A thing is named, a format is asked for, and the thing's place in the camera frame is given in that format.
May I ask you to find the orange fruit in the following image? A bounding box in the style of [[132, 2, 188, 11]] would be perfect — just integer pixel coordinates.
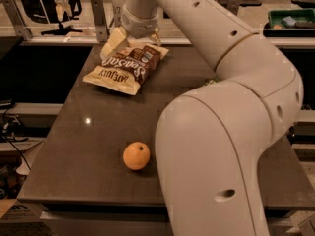
[[123, 142, 151, 170]]

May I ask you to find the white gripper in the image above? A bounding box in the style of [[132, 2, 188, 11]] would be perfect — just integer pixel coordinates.
[[100, 6, 161, 60]]

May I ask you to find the left metal bracket post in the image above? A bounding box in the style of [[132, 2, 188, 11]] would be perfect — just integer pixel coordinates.
[[0, 0, 32, 40]]

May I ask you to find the green plastic bin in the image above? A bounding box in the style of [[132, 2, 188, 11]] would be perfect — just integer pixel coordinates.
[[263, 9, 315, 37]]

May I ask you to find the green Kettle chip bag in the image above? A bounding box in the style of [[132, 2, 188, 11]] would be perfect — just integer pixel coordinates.
[[204, 78, 220, 86]]

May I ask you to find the black cable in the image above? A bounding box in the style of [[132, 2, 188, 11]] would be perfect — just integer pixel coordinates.
[[0, 106, 32, 174]]

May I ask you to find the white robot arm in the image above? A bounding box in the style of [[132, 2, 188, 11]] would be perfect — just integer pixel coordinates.
[[112, 0, 303, 236]]

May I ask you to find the right metal bracket post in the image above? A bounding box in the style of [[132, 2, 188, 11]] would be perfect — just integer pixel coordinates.
[[226, 0, 241, 15]]

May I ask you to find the metal bracket post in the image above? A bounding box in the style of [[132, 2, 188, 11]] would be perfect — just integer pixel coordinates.
[[226, 0, 241, 15], [0, 0, 32, 40], [90, 0, 109, 42]]

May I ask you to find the middle metal bracket post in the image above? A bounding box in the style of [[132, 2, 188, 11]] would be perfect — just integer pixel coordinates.
[[90, 0, 109, 42]]

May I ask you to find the brown Sea Salt chip bag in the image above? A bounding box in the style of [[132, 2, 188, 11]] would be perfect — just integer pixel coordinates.
[[83, 43, 168, 95]]

